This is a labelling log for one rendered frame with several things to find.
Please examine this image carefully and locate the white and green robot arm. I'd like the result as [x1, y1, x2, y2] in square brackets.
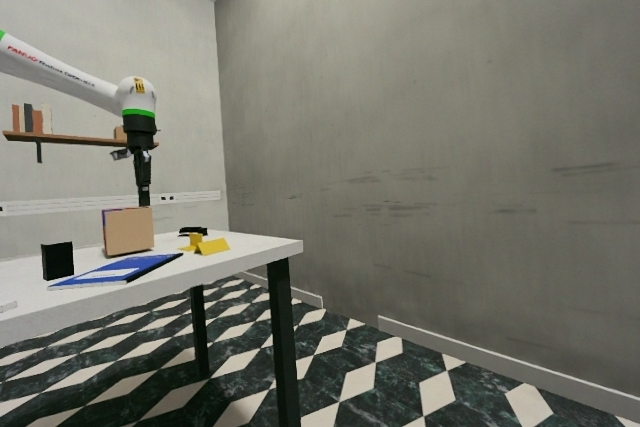
[0, 30, 161, 136]

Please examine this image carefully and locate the tan cardboard carton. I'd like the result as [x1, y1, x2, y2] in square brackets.
[104, 208, 155, 256]

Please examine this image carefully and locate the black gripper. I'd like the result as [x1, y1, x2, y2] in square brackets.
[127, 132, 154, 207]

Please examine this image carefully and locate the blue notebook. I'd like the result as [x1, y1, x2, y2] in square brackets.
[47, 253, 184, 291]

